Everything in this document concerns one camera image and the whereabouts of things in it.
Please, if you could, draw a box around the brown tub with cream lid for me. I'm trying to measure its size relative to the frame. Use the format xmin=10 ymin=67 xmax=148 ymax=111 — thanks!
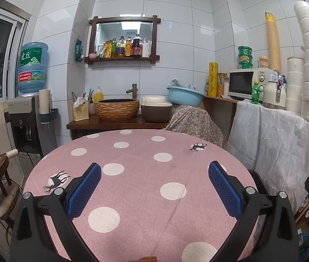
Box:
xmin=141 ymin=95 xmax=173 ymax=123

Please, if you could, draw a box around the oil bottle with purple label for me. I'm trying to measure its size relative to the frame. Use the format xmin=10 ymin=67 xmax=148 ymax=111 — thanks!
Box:
xmin=117 ymin=36 xmax=126 ymax=57

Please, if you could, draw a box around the blue water jug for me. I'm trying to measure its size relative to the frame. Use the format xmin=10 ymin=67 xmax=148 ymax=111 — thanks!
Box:
xmin=17 ymin=42 xmax=49 ymax=95

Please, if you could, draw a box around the white microwave oven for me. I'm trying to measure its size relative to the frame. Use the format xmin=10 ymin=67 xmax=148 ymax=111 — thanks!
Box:
xmin=227 ymin=68 xmax=279 ymax=100

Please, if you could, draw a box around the yellow seasoning packet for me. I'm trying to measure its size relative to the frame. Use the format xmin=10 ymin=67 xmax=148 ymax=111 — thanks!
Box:
xmin=102 ymin=41 xmax=113 ymax=59

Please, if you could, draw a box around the light wooden counter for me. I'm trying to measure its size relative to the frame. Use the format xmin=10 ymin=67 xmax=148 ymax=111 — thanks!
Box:
xmin=202 ymin=95 xmax=239 ymax=142

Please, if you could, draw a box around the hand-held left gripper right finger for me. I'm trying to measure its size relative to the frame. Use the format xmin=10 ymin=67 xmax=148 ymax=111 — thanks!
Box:
xmin=208 ymin=160 xmax=299 ymax=262

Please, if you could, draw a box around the stack of white paper tubs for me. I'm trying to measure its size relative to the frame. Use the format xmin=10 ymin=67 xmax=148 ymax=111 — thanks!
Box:
xmin=285 ymin=57 xmax=305 ymax=115

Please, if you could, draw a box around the tall yellow roll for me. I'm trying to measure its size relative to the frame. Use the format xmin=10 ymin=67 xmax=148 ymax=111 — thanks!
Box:
xmin=208 ymin=62 xmax=220 ymax=97

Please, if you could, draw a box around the grey plastic bag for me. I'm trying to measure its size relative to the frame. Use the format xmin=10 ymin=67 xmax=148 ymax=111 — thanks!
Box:
xmin=170 ymin=79 xmax=196 ymax=90

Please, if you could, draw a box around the light wooden plank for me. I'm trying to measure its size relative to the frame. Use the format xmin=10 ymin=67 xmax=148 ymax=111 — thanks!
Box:
xmin=295 ymin=198 xmax=309 ymax=223

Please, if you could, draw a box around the teal cup holder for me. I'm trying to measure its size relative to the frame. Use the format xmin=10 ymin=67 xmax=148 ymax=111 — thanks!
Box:
xmin=39 ymin=108 xmax=59 ymax=123

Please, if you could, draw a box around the glass jar with wooden lid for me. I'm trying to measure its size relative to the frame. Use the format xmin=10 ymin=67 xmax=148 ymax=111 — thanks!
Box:
xmin=218 ymin=73 xmax=228 ymax=97

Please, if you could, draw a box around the white electric kettle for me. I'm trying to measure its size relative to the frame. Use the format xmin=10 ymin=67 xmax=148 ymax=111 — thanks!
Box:
xmin=262 ymin=72 xmax=288 ymax=110

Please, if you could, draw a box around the grey water dispenser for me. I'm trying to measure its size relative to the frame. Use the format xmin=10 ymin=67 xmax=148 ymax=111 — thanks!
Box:
xmin=7 ymin=94 xmax=59 ymax=167

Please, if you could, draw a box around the white sheet cover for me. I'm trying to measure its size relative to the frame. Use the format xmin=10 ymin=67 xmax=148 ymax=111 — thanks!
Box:
xmin=225 ymin=100 xmax=309 ymax=205

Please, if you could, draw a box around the tall yellow paper cup stack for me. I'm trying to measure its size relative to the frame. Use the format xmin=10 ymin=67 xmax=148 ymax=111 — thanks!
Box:
xmin=265 ymin=11 xmax=282 ymax=71

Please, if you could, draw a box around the pink dotted tablecloth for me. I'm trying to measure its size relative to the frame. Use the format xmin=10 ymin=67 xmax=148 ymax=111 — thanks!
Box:
xmin=23 ymin=129 xmax=258 ymax=262

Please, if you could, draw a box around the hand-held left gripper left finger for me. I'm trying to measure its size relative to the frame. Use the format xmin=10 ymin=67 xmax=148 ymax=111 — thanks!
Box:
xmin=10 ymin=162 xmax=102 ymax=262

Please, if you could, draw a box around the woven rattan basin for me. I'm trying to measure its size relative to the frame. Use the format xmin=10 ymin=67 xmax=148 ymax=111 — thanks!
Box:
xmin=94 ymin=99 xmax=141 ymax=121

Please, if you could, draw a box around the utensil holder basket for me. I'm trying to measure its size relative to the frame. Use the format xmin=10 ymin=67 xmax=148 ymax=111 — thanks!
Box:
xmin=72 ymin=97 xmax=90 ymax=121

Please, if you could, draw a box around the wooden framed mirror shelf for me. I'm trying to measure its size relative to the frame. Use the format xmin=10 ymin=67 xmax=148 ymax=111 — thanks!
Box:
xmin=89 ymin=15 xmax=162 ymax=65

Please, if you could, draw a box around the green soda bottle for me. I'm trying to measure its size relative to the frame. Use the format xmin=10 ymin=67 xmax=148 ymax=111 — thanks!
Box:
xmin=251 ymin=81 xmax=261 ymax=105

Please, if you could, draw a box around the cream paper cup stack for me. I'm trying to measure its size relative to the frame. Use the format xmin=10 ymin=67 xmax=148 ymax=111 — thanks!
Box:
xmin=39 ymin=89 xmax=52 ymax=114

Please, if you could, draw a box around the dark soy sauce bottle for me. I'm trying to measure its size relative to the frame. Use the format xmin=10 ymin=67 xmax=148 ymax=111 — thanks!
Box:
xmin=131 ymin=33 xmax=143 ymax=58

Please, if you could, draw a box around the yellow soap pump bottle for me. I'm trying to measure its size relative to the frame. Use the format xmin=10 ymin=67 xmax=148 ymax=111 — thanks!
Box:
xmin=94 ymin=86 xmax=104 ymax=103

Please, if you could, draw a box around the light blue plastic basin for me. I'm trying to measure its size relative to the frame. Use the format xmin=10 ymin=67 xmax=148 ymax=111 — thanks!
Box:
xmin=167 ymin=86 xmax=206 ymax=107

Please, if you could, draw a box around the bronze faucet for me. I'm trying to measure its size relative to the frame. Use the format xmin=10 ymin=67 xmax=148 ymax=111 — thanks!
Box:
xmin=126 ymin=83 xmax=138 ymax=100

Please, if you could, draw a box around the green hanging packet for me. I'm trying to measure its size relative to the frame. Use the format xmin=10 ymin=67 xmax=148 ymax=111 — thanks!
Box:
xmin=74 ymin=39 xmax=84 ymax=62

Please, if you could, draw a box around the paisley patterned cloth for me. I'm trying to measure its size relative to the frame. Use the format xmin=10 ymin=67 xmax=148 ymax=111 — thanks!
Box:
xmin=165 ymin=105 xmax=224 ymax=148

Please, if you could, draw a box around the dark wooden sink counter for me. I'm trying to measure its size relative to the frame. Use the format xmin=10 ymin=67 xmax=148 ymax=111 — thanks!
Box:
xmin=67 ymin=115 xmax=171 ymax=140

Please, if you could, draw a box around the blue plastic bag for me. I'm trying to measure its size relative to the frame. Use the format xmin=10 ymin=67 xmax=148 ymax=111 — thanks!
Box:
xmin=297 ymin=232 xmax=309 ymax=260

